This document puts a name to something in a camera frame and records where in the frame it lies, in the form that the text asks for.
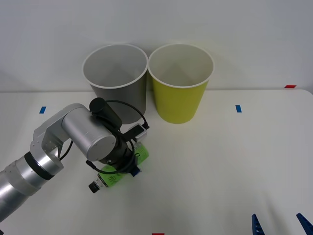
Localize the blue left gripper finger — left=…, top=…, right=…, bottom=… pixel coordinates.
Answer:
left=130, top=166, right=143, bottom=178

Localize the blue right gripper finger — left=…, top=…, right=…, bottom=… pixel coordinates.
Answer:
left=296, top=212, right=313, bottom=235
left=251, top=213, right=266, bottom=235

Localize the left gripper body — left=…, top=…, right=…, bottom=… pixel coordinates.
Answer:
left=114, top=146, right=136, bottom=173

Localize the green label plastic bottle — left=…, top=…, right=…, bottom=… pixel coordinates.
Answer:
left=88, top=144, right=150, bottom=194

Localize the yellow-green plastic waste bin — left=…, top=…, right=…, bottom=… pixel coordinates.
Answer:
left=148, top=43, right=215, bottom=125

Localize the grey plastic waste bin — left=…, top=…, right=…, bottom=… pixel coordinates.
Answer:
left=82, top=43, right=149, bottom=125

